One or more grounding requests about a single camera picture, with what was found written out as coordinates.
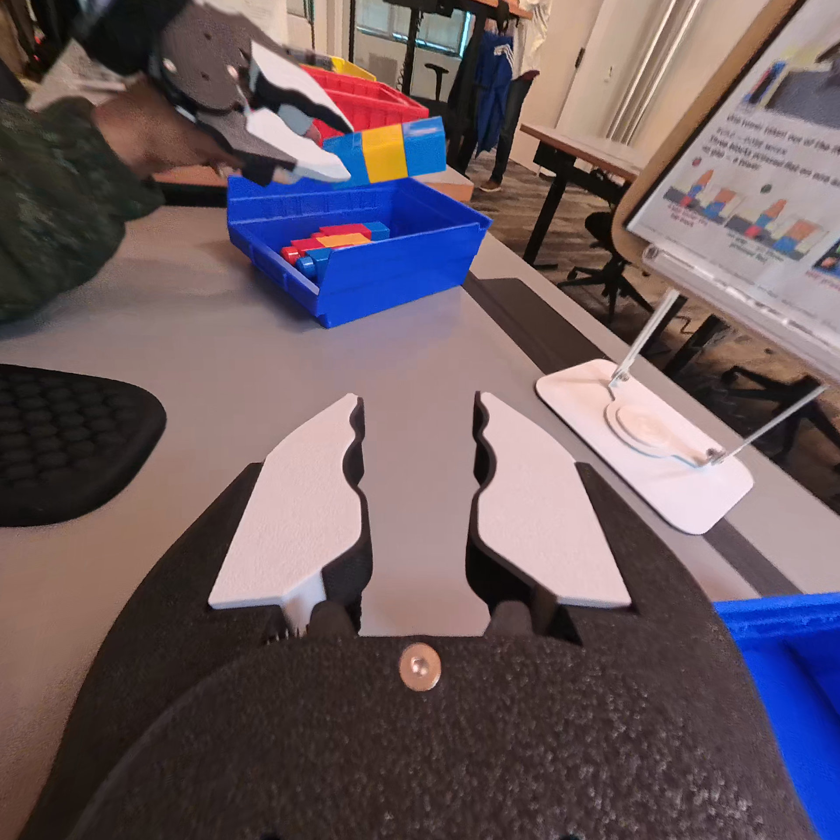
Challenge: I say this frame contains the printed instruction poster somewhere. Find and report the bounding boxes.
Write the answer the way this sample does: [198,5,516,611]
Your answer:
[626,0,840,293]

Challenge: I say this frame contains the blue jacket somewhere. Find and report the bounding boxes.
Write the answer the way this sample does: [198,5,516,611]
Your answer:
[474,29,514,155]

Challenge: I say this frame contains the white document stand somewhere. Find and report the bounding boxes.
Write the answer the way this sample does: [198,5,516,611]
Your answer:
[535,0,840,536]

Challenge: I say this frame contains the white wall pipes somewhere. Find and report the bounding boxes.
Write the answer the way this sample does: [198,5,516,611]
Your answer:
[604,0,706,142]

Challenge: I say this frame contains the red plastic bin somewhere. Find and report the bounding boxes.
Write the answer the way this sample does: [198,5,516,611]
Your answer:
[302,64,411,109]
[314,88,429,144]

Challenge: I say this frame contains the person's left hand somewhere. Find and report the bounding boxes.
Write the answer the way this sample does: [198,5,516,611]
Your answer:
[92,82,247,179]

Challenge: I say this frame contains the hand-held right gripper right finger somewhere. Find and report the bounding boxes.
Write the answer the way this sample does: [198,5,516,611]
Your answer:
[466,392,633,641]

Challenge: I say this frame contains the red and yellow block tower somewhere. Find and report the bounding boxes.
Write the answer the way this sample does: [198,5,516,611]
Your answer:
[281,233,373,265]

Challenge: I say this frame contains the black office chair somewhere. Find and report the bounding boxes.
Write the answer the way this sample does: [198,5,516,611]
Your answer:
[558,210,657,322]
[722,364,840,513]
[425,62,460,119]

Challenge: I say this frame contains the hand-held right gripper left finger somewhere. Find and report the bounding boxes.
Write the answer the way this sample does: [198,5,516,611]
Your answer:
[208,394,374,641]

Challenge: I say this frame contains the grey table with wooden edge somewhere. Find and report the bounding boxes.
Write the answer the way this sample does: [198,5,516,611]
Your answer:
[26,39,475,204]

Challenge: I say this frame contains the blue plastic bin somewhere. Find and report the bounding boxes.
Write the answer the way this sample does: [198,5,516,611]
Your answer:
[714,594,840,840]
[226,176,492,329]

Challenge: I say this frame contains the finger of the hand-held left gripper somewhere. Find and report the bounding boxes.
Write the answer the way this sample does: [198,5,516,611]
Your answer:
[244,107,353,186]
[248,41,357,134]

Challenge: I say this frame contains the red and blue block tower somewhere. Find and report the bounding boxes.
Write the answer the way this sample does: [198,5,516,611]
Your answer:
[319,222,391,242]

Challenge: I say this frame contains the wooden standing desk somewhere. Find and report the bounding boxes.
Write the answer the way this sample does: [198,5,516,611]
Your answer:
[384,0,532,165]

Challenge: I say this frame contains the wooden background desk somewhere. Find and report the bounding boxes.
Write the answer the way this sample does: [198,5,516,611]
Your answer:
[521,123,647,270]

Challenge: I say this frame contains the black table cable cover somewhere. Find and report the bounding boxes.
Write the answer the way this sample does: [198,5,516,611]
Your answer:
[462,277,614,375]
[705,518,802,598]

